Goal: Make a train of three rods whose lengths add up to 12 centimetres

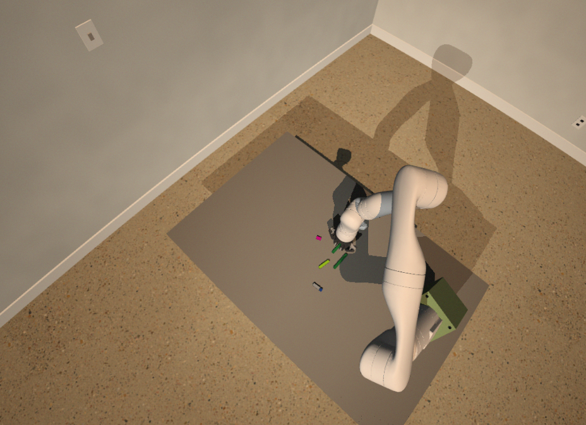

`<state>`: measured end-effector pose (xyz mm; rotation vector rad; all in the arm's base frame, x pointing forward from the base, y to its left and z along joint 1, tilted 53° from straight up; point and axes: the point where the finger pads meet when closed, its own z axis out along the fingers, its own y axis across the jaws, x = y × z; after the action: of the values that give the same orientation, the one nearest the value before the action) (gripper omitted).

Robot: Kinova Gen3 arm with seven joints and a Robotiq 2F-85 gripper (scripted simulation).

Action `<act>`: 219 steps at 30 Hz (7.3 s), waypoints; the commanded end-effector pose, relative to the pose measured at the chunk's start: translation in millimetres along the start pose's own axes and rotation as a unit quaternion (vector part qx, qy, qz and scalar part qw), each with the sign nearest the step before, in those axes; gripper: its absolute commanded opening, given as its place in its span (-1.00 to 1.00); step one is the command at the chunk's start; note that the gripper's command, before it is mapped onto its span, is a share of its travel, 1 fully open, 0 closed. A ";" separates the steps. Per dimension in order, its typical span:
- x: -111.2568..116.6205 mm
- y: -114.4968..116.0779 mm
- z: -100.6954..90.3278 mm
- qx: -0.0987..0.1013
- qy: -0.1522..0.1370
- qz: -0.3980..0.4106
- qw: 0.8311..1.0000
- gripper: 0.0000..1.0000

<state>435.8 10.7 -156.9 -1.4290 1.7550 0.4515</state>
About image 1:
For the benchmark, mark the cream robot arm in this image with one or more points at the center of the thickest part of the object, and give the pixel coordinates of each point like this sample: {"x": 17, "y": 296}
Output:
{"x": 404, "y": 273}

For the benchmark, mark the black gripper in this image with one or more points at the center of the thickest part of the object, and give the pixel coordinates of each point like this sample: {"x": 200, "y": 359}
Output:
{"x": 348, "y": 248}

